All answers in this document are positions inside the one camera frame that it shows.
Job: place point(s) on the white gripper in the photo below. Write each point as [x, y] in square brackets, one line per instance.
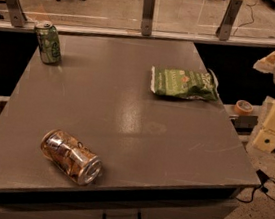
[266, 106]

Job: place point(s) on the green jalapeno chip bag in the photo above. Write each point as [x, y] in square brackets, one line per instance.
[184, 84]

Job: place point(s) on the left metal glass bracket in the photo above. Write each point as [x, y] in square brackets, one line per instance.
[17, 17]

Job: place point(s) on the middle metal glass bracket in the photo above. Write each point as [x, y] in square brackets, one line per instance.
[147, 14]

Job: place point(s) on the grey table drawer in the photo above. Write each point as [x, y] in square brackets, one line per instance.
[110, 212]

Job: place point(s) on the right metal glass bracket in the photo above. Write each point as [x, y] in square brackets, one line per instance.
[224, 30]

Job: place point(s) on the roll of brown tape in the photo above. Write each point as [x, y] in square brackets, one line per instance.
[243, 107]

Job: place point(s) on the metal glass bracket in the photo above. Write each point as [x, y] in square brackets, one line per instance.
[224, 30]
[147, 14]
[17, 17]

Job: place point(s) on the orange soda can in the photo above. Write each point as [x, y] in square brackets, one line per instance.
[71, 156]

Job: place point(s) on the green soda can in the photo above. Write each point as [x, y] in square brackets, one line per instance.
[49, 47]

